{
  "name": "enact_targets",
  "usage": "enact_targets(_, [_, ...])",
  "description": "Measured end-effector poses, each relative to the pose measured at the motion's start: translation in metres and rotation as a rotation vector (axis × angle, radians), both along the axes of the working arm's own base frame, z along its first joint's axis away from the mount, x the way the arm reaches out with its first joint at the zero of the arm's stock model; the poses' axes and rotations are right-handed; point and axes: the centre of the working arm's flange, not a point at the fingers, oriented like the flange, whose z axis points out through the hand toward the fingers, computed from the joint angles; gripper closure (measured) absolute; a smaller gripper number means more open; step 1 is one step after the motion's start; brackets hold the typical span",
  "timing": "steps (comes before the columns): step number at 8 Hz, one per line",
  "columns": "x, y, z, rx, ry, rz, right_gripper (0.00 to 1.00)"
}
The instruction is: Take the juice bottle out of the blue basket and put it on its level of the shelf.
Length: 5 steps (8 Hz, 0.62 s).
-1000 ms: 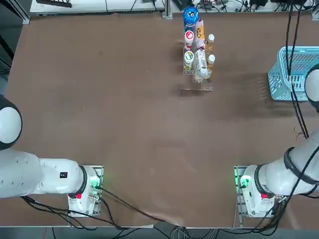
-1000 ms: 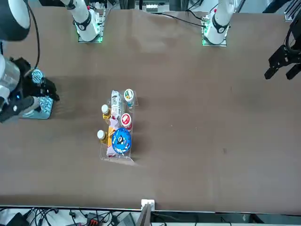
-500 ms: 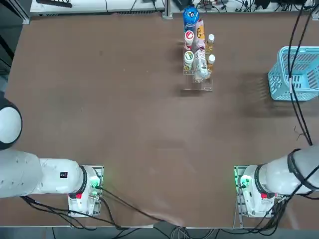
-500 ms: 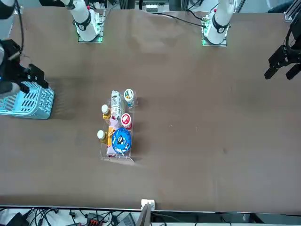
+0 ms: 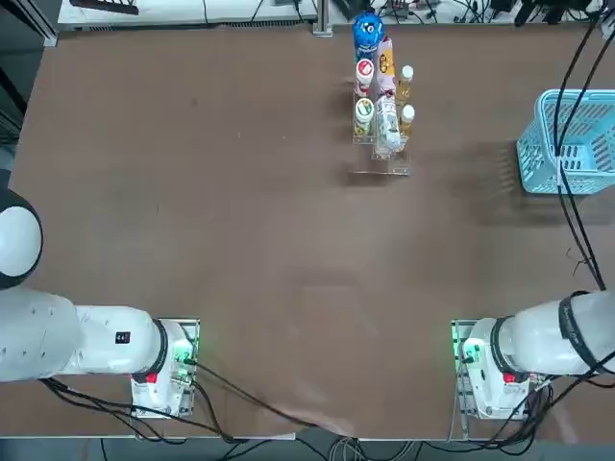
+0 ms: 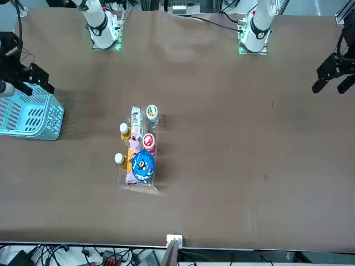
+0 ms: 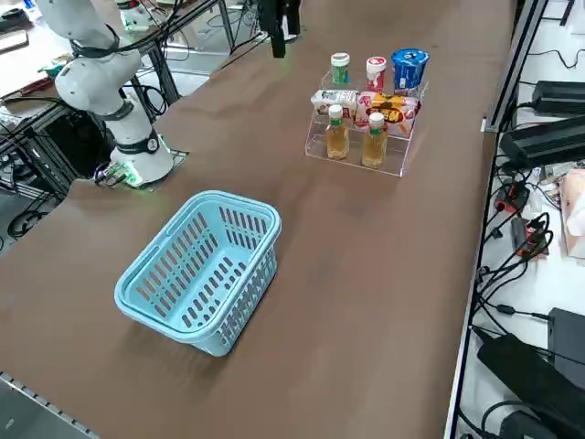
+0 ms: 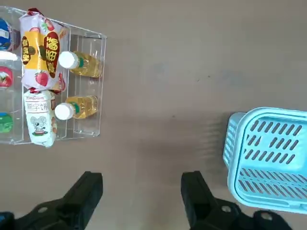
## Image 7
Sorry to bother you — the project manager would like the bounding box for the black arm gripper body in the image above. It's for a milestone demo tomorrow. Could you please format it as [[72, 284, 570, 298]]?
[[258, 0, 290, 27]]

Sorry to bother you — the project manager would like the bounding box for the juice bottle with white cap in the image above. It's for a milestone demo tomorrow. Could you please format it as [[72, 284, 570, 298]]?
[[360, 112, 389, 168], [325, 104, 351, 161]]

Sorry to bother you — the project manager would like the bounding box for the clear acrylic tiered shelf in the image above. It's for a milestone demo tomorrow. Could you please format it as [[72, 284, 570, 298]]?
[[304, 68, 431, 178]]

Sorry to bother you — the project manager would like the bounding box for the light blue plastic basket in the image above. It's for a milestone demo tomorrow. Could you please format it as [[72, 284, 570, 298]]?
[[113, 189, 282, 358]]

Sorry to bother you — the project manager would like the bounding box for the green lid cup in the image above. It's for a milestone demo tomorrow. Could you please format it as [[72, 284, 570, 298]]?
[[329, 52, 353, 87]]

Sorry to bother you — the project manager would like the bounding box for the white bear biscuit packet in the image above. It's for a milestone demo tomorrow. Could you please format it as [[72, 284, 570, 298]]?
[[310, 89, 359, 124]]

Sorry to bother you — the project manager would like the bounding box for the red lid cup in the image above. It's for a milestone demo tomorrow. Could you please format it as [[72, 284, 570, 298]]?
[[365, 56, 388, 92]]

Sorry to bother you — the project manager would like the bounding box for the blue noodle cup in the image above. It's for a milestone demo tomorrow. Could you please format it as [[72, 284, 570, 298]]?
[[390, 48, 431, 96]]

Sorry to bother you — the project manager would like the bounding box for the pink strawberry snack packet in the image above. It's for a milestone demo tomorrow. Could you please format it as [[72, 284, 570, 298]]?
[[355, 91, 422, 130]]

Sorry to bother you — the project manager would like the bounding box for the green lit circuit board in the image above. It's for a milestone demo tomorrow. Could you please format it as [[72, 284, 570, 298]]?
[[93, 160, 142, 187]]

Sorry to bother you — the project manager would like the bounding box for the black power adapter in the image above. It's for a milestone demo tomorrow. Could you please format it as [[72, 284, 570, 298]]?
[[532, 80, 585, 119], [477, 332, 585, 439]]

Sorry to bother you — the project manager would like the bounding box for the dark grey ridged power supply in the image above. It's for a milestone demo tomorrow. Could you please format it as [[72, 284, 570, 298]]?
[[499, 116, 585, 169]]

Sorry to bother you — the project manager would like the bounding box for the red and black plug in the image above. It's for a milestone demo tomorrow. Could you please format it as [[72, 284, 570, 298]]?
[[495, 180, 532, 212], [511, 217, 555, 261]]

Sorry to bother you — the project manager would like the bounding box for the pink tissue pack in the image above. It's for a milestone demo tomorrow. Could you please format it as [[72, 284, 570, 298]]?
[[559, 168, 585, 261]]

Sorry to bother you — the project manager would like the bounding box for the black box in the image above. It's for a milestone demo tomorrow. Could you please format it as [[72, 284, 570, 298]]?
[[547, 306, 585, 376]]

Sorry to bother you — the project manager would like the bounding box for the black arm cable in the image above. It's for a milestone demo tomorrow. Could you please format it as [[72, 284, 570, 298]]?
[[68, 0, 225, 60]]

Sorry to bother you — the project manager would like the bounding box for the black metal table rail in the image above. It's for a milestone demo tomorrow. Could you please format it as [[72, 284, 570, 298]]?
[[445, 130, 502, 439]]

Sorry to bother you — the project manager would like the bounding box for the grey metal rail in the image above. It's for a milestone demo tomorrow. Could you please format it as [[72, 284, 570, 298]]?
[[0, 371, 101, 439]]

